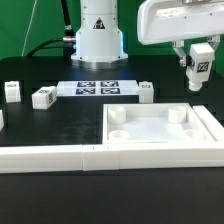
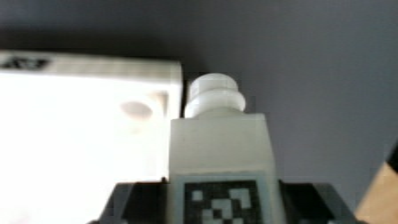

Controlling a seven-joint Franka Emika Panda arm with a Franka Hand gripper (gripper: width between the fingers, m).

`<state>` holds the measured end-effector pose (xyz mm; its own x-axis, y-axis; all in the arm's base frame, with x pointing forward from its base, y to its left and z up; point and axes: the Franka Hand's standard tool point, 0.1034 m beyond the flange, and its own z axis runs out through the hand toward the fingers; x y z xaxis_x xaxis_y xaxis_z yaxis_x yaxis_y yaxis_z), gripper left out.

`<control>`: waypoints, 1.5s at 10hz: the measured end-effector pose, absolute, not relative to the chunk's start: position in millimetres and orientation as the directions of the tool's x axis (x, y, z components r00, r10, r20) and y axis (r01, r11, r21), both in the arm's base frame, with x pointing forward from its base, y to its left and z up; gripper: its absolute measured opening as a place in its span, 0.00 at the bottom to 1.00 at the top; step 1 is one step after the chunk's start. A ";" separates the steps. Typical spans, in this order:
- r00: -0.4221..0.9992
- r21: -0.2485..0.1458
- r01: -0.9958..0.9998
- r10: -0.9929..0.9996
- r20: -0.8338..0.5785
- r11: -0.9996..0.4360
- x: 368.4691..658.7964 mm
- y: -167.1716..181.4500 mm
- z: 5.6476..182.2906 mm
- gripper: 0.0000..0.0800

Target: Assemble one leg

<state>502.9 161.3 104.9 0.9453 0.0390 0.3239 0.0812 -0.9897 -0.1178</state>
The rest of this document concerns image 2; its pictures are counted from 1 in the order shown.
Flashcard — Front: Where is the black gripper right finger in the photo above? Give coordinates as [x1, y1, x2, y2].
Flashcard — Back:
[279, 182, 355, 224]

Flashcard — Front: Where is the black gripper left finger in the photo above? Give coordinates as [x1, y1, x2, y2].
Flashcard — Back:
[87, 179, 168, 224]

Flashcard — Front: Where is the white leg with tag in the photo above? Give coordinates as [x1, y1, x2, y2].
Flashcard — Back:
[167, 73, 286, 224]

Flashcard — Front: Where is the white leg upright centre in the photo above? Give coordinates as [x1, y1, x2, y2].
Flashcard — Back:
[0, 50, 183, 224]

